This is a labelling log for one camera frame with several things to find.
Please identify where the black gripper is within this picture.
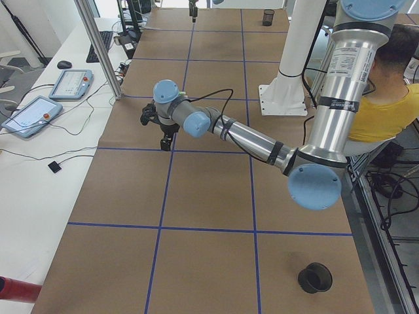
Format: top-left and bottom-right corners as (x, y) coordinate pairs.
(160, 124), (179, 151)
(189, 0), (198, 17)

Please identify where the black mesh pen cup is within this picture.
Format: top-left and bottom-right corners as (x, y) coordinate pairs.
(262, 9), (275, 26)

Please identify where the black keyboard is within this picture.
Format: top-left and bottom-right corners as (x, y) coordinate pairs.
(86, 30), (114, 63)

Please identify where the far blue teach pendant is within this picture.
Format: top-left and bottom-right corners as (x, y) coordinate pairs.
(48, 69), (94, 101)

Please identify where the blue teach pendant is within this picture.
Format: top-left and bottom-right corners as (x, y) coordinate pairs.
(1, 96), (63, 139)
(48, 69), (94, 101)

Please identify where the small black square device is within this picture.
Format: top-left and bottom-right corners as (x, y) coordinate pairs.
(48, 161), (62, 173)

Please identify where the black computer mouse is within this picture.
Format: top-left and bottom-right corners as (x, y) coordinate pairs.
(57, 60), (72, 69)

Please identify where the near blue teach pendant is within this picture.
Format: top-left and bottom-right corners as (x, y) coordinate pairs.
(1, 96), (63, 139)

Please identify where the black solid pen cup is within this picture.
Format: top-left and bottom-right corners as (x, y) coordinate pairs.
(297, 262), (333, 294)

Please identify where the red cylinder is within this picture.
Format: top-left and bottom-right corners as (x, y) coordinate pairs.
(1, 277), (42, 304)

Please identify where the person in yellow shirt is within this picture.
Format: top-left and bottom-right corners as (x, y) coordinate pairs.
(348, 24), (418, 143)

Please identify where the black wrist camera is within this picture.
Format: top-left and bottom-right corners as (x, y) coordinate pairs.
(139, 103), (158, 126)

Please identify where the aluminium frame post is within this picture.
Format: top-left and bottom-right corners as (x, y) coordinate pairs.
(74, 0), (122, 100)

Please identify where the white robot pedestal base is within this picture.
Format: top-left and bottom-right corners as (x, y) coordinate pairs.
(259, 0), (327, 116)

